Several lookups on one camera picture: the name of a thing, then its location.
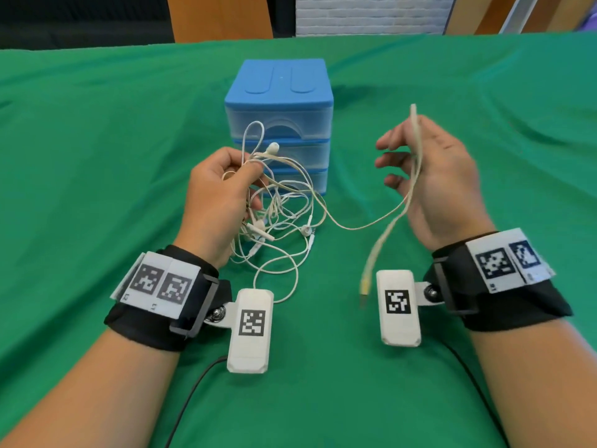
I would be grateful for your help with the white right marker tag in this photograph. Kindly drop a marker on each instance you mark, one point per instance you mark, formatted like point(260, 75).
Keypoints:
point(499, 263)

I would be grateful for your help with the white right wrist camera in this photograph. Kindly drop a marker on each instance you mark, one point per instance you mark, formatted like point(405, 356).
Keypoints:
point(401, 333)

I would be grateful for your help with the black sofa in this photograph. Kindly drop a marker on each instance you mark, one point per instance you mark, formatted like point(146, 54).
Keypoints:
point(84, 37)

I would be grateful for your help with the person's right hand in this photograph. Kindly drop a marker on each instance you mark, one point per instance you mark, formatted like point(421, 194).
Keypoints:
point(447, 186)

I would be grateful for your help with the tan wooden board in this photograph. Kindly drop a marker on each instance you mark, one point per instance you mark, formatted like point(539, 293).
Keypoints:
point(468, 13)
point(559, 13)

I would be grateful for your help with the white marker tag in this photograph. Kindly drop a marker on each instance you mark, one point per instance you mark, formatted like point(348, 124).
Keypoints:
point(163, 284)
point(499, 263)

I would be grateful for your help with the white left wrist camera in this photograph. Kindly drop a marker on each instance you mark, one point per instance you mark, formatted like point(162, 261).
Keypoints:
point(247, 356)

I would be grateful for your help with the green tablecloth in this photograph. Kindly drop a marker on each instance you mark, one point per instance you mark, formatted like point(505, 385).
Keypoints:
point(93, 158)

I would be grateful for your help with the blue plastic mini drawer unit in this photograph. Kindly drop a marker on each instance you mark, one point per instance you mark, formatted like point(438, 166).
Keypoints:
point(280, 81)

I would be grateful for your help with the purple cloth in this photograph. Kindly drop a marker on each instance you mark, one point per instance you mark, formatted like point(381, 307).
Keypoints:
point(591, 24)

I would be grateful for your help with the person's left hand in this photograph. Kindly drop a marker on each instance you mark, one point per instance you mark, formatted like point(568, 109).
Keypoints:
point(214, 205)

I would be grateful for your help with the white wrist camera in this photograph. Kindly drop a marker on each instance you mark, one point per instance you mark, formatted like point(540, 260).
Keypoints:
point(247, 356)
point(401, 333)

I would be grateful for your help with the wide orange wooden panel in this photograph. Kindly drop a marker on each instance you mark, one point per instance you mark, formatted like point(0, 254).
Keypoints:
point(219, 18)

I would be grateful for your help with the person's right forearm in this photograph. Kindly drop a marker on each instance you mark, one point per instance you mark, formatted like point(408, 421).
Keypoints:
point(536, 382)

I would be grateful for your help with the white left marker tag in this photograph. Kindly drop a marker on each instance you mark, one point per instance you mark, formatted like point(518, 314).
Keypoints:
point(163, 284)

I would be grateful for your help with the person's left forearm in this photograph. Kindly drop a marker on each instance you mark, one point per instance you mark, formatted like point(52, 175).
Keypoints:
point(93, 391)

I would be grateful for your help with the white metal frame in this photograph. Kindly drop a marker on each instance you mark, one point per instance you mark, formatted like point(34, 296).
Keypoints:
point(517, 16)

